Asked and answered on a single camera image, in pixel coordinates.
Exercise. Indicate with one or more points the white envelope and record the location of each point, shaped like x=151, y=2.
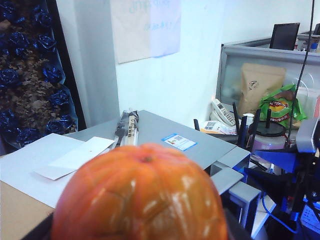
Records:
x=82, y=155

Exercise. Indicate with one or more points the paper notice with handwriting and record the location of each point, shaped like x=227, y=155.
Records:
x=140, y=30

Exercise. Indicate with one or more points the lilac jar black lid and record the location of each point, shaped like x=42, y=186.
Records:
x=265, y=143

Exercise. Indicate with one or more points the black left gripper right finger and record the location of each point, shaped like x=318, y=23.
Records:
x=233, y=230

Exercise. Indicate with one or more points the orange white leaflet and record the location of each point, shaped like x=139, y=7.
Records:
x=212, y=125

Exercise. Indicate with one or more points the blue white sticker label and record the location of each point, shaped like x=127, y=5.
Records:
x=178, y=142

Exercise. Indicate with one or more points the white wooden table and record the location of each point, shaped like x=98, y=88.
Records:
x=260, y=225

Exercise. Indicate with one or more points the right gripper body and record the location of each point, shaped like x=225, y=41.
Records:
x=302, y=180

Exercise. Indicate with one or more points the white desk telephone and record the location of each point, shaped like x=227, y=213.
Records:
x=222, y=112

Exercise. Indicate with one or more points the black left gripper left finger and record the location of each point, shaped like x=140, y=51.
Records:
x=46, y=230

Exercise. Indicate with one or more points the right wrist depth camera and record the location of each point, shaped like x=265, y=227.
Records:
x=307, y=135

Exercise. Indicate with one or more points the large white paper sheet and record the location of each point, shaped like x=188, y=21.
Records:
x=30, y=160

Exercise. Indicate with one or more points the black box of blue roses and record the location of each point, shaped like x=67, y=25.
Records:
x=32, y=75

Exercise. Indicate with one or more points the black router with antennas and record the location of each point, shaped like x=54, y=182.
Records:
x=225, y=138

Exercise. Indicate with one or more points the green snack bag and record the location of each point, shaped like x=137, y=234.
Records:
x=280, y=107

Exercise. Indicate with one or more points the black computer monitor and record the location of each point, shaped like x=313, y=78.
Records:
x=285, y=37

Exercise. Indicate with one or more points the orange fruit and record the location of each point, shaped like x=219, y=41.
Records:
x=140, y=195

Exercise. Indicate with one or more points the grey frosted office partition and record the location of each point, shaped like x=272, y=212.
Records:
x=230, y=75

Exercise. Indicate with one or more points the clear plastic cutlery packet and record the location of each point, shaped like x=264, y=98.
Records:
x=125, y=120

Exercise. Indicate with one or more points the brown kraft paper bag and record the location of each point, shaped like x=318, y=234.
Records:
x=260, y=85

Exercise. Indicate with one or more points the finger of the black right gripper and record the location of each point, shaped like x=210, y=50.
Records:
x=275, y=183
x=280, y=161

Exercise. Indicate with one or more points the black plastic spoon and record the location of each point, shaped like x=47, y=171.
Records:
x=121, y=127

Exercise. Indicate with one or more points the wrapped wooden chopsticks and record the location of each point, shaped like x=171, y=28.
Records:
x=131, y=127

